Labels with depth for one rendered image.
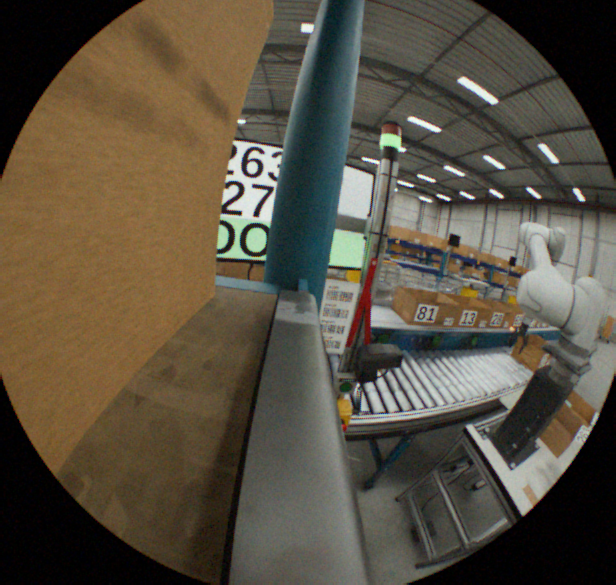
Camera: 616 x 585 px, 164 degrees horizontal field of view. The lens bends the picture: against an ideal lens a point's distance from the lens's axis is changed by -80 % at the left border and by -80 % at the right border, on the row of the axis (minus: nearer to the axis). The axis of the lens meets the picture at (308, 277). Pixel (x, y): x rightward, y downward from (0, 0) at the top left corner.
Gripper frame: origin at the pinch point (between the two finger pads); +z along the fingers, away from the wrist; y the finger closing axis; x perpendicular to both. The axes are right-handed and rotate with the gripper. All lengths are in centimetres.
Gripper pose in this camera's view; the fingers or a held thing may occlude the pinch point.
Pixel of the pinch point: (515, 348)
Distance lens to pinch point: 189.6
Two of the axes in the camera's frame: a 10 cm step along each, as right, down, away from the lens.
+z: -1.5, 9.6, 2.4
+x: 9.9, 1.4, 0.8
